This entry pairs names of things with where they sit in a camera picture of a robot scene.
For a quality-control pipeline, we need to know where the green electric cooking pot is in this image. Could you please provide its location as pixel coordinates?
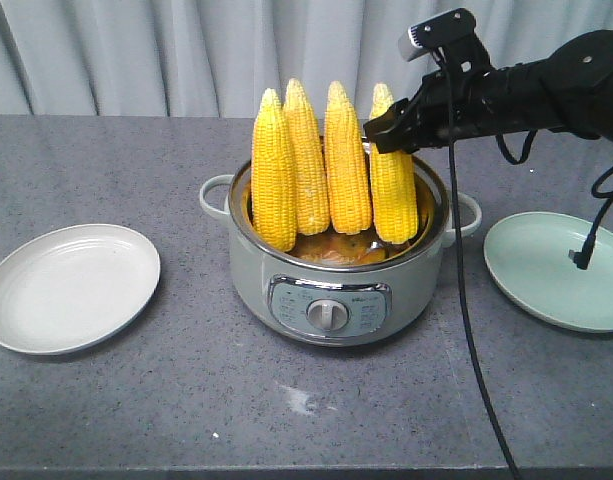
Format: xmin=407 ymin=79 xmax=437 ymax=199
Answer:
xmin=199 ymin=160 xmax=482 ymax=347

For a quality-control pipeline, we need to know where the beige plate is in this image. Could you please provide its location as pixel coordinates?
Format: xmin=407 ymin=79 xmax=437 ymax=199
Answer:
xmin=0 ymin=224 xmax=161 ymax=355

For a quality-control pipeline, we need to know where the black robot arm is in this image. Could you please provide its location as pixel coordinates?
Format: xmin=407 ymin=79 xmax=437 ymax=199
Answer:
xmin=364 ymin=30 xmax=613 ymax=153

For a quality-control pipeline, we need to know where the white curtain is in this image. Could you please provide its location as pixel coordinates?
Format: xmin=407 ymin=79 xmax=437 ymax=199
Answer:
xmin=0 ymin=0 xmax=613 ymax=122

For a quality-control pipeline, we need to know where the green plate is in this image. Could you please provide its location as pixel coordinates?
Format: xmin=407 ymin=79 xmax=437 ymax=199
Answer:
xmin=483 ymin=212 xmax=613 ymax=333

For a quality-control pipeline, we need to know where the black camera cable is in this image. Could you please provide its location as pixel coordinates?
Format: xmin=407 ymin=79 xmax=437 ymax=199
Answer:
xmin=438 ymin=47 xmax=525 ymax=480

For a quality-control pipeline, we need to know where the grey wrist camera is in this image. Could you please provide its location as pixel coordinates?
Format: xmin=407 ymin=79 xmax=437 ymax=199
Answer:
xmin=397 ymin=8 xmax=491 ymax=72

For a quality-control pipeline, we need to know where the corn cob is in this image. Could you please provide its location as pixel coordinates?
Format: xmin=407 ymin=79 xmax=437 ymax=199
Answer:
xmin=368 ymin=82 xmax=420 ymax=246
xmin=283 ymin=78 xmax=330 ymax=236
xmin=251 ymin=88 xmax=297 ymax=252
xmin=324 ymin=81 xmax=372 ymax=235

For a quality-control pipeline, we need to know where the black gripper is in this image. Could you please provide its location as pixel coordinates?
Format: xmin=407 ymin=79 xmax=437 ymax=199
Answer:
xmin=364 ymin=69 xmax=516 ymax=154

